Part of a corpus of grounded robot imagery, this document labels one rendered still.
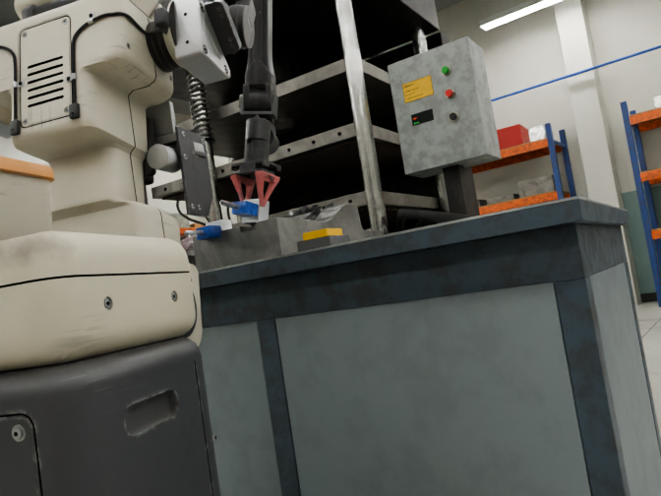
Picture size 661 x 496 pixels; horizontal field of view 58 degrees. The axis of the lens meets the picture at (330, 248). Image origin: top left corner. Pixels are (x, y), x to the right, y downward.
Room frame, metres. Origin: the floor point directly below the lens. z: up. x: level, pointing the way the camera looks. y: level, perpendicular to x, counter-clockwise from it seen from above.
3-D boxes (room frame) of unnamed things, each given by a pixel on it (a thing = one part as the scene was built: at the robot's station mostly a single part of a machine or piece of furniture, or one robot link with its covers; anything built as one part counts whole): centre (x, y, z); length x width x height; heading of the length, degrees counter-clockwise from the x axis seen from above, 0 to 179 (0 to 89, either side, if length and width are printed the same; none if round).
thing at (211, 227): (1.37, 0.28, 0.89); 0.13 x 0.05 x 0.05; 148
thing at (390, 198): (2.68, 0.10, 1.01); 1.10 x 0.74 x 0.05; 58
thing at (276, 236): (1.57, 0.09, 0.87); 0.50 x 0.26 x 0.14; 148
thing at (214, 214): (2.44, 0.45, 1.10); 0.05 x 0.05 x 1.30
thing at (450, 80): (2.05, -0.47, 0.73); 0.30 x 0.22 x 1.47; 58
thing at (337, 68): (2.69, 0.09, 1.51); 1.10 x 0.70 x 0.05; 58
